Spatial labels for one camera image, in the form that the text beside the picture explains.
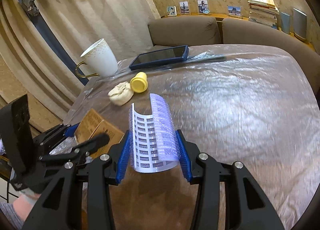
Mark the brown cardboard box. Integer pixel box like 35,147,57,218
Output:
75,109,124,159

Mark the beige tissue ball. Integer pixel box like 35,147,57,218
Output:
108,82,134,106

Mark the purple bristle hair roller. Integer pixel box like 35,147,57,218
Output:
130,93,180,174

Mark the person left hand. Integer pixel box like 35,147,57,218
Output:
13,188,41,221

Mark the dark blue tablet case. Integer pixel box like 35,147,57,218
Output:
129,45,189,71

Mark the beige curtain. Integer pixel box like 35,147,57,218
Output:
1,0,159,131

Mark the brown sofa left cushion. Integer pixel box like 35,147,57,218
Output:
148,16,221,47

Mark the brown sofa cushion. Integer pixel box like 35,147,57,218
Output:
148,16,221,47
222,18,320,94

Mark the brown sofa right cushion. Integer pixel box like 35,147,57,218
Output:
222,18,320,94

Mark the blue grey speaker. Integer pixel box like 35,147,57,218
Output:
280,12,291,34

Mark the stack of books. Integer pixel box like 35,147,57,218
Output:
247,0,279,29

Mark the white mug gold handle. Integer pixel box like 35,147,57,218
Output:
75,38,118,78

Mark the photo frame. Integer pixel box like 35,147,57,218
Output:
167,6,177,17
197,0,210,14
179,1,190,15

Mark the photo frame landscape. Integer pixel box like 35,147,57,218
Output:
228,6,241,17

